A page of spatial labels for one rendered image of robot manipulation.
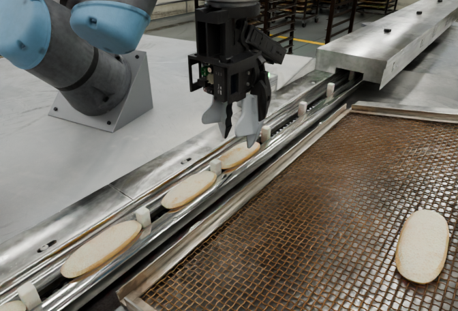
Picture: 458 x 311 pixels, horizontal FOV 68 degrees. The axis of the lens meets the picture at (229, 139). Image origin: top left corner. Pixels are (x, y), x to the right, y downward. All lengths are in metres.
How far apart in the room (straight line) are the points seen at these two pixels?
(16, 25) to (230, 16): 0.36
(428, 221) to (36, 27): 0.58
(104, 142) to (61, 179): 0.12
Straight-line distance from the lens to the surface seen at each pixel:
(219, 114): 0.53
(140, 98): 0.78
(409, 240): 0.35
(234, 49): 0.46
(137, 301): 0.33
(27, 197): 0.61
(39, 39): 0.63
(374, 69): 0.90
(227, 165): 0.53
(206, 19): 0.43
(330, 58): 0.93
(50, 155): 0.70
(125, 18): 0.39
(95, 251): 0.42
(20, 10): 0.66
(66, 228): 0.46
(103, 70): 0.72
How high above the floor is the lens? 1.16
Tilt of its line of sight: 30 degrees down
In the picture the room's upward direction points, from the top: straight up
